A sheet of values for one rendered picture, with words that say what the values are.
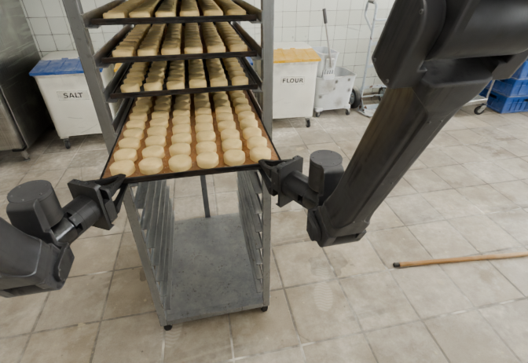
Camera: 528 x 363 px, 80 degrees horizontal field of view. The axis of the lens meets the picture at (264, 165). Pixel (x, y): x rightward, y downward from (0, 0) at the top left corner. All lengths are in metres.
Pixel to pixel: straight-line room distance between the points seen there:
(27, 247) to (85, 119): 2.78
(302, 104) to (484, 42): 3.00
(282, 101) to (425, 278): 2.00
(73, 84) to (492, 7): 3.05
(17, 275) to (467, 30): 0.52
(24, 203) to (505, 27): 0.57
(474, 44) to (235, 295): 1.44
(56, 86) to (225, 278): 2.24
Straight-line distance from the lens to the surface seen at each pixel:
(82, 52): 0.90
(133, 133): 0.89
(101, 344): 1.77
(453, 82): 0.29
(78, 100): 3.20
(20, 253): 0.50
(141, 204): 1.11
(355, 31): 3.97
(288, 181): 0.63
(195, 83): 0.93
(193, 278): 1.66
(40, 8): 3.78
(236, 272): 1.65
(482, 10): 0.26
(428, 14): 0.24
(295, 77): 3.11
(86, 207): 0.64
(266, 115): 0.94
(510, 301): 2.13
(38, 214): 0.57
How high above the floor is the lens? 1.42
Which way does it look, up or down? 32 degrees down
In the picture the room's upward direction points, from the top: straight up
